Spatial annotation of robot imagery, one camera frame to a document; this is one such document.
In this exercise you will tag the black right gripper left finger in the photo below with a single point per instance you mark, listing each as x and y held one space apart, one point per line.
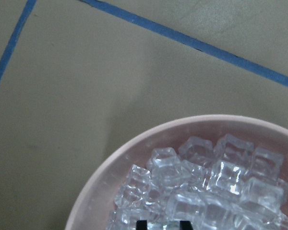
141 225

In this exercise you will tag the pink bowl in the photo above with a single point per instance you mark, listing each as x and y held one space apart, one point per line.
94 203

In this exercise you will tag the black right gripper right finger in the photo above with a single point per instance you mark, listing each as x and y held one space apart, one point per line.
185 225

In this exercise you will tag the clear ice cube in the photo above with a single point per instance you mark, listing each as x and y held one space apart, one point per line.
169 225

